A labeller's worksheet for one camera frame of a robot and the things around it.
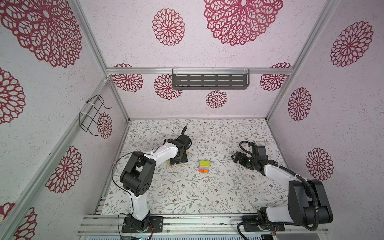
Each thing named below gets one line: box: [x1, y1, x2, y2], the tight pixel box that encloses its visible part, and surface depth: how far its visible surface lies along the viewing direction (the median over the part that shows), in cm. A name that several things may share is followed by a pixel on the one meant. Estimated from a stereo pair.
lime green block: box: [200, 160, 211, 167], surface depth 99 cm
